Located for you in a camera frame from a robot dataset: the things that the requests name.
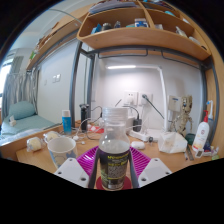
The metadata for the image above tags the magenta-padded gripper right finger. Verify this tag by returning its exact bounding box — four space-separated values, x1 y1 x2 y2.
128 145 173 189

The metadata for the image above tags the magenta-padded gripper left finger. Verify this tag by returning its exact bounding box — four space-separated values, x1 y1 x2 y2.
54 145 100 190

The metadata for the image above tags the clear bottle with dark label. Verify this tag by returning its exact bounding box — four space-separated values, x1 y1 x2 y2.
97 107 132 192

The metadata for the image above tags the cream mug with blue patches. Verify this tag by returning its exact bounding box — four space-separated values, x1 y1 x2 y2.
47 136 78 169

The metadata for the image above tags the white oval gadget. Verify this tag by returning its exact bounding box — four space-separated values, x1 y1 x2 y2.
130 140 146 150

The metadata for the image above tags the white crumpled paper bag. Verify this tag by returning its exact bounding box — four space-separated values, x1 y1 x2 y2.
157 131 189 154

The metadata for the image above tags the wrapped bread roll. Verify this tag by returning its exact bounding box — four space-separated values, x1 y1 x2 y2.
26 136 44 153
43 130 62 144

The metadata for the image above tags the blue tube with white cap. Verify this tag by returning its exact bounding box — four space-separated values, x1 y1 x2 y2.
61 109 73 135

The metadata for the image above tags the black plug adapter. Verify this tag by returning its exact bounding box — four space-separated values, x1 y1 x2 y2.
133 114 143 133

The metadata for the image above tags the black cylindrical device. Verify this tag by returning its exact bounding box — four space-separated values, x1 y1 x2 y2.
79 103 90 132

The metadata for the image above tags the white pump bottle red top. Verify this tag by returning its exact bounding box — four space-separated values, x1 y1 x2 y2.
191 110 211 153

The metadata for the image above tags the brown tree creature figurine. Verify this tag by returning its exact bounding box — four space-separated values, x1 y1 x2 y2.
171 94 194 134

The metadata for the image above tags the teal bed mattress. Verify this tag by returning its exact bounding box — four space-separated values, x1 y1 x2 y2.
0 114 56 138

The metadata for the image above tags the teal pillow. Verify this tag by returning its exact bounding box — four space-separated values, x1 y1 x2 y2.
8 100 37 121

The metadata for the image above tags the clear blue spray bottle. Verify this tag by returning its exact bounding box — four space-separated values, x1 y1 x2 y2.
205 99 216 141

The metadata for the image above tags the grey striped curtain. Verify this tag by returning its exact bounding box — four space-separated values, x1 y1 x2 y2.
1 71 38 118

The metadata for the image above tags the white desk lamp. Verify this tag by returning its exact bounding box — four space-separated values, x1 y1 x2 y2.
106 64 169 133

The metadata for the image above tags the wooden shelf unit with items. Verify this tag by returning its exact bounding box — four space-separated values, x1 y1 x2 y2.
77 0 213 62

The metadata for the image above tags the white wall socket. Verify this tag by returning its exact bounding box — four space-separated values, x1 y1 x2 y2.
123 90 138 106
138 92 153 106

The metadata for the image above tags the grey metal bed frame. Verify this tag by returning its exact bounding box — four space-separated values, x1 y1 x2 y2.
68 39 221 134

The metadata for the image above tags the white wall switch plate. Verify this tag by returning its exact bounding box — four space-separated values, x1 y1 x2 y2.
51 73 62 84

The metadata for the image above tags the wooden bunk bed rail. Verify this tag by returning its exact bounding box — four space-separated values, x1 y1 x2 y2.
26 3 94 71

